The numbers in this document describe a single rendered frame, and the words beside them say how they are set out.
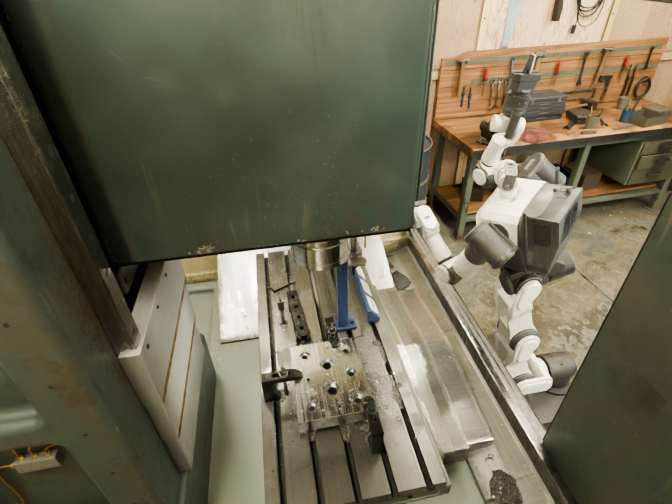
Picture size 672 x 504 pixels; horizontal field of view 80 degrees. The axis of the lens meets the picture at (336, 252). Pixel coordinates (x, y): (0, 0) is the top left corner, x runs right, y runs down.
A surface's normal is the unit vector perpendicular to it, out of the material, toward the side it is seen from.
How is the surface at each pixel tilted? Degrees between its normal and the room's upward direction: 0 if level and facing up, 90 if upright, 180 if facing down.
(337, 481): 0
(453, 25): 90
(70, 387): 90
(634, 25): 90
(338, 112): 90
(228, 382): 0
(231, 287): 26
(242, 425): 0
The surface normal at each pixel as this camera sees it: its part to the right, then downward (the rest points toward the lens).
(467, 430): 0.00, -0.72
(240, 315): 0.05, -0.51
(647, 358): -0.98, 0.13
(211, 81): 0.18, 0.58
